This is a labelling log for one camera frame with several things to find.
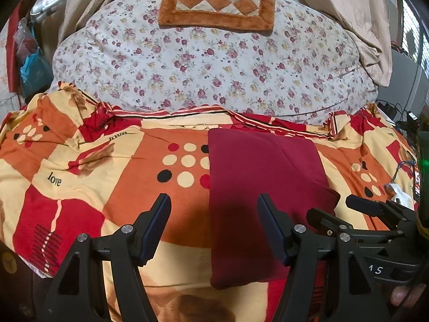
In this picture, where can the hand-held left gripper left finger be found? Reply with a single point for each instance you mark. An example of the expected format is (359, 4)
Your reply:
(157, 228)

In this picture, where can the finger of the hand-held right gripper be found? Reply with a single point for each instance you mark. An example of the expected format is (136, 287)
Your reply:
(368, 206)
(326, 223)

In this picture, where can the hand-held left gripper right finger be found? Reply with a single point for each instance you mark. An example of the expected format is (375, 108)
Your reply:
(272, 231)

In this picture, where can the maroon fleece garment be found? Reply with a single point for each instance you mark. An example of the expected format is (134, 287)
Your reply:
(261, 181)

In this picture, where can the person's right hand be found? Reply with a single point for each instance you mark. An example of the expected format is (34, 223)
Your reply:
(402, 295)

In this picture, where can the small white object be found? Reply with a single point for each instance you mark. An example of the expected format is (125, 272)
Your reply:
(400, 196)

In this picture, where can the red orange cream printed blanket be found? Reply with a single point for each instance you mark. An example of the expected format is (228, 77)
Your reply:
(100, 181)

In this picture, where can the white floral bed quilt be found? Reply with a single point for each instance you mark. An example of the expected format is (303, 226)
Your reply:
(207, 73)

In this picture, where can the beige curtain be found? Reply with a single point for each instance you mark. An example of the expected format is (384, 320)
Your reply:
(83, 3)
(362, 16)

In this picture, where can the blue plastic bag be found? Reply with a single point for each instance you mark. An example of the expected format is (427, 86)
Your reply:
(33, 70)

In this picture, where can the orange checkered plush mat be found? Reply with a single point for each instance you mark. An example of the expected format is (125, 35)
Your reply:
(218, 10)

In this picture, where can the clear plastic bag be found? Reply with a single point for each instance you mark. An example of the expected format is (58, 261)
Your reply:
(26, 40)

